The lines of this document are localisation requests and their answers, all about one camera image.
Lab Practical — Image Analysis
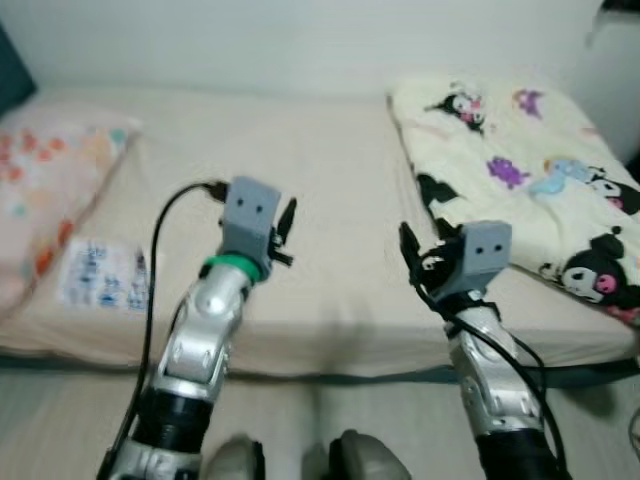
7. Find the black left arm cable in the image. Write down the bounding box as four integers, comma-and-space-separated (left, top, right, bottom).
95, 181, 229, 480

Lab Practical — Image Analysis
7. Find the pink floral pillow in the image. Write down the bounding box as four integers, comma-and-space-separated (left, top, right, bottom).
0, 120, 141, 316

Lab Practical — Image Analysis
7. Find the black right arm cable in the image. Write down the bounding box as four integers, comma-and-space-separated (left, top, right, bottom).
415, 285, 553, 473

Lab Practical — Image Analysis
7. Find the white book with blue letters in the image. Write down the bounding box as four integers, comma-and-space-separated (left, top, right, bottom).
57, 238, 153, 313

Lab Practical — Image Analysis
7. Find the cream bed mattress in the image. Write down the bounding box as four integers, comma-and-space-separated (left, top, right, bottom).
0, 85, 640, 381

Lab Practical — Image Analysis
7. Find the dark bed frame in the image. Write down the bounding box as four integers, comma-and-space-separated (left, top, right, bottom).
0, 350, 640, 388

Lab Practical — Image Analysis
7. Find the robot leg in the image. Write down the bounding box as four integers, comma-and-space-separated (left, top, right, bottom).
205, 435, 267, 480
328, 430, 413, 480

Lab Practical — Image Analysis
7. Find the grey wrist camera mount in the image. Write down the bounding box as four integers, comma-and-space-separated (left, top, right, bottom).
440, 221, 513, 302
222, 178, 282, 266

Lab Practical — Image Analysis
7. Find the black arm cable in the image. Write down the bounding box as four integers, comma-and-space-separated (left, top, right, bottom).
415, 285, 553, 473
95, 181, 229, 480

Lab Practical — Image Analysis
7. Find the blue-grey upholstered headboard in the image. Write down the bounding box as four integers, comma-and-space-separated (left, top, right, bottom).
0, 20, 39, 121

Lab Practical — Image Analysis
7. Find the robot right leg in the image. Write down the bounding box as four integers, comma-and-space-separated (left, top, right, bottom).
328, 430, 413, 480

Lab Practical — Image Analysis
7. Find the black item on cabinet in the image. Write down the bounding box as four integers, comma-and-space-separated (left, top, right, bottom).
598, 0, 640, 19

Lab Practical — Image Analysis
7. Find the cream cartoon print quilt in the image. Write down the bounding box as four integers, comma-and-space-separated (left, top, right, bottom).
388, 78, 640, 326

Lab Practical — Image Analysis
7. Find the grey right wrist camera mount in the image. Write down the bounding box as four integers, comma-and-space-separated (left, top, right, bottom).
440, 221, 513, 302

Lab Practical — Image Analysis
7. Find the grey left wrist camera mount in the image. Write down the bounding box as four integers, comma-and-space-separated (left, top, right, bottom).
222, 178, 282, 266

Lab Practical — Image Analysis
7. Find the robot left leg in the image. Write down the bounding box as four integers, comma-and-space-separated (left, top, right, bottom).
205, 435, 267, 480

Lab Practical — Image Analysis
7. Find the white cabinet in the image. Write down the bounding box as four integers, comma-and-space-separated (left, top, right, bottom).
585, 10, 640, 181

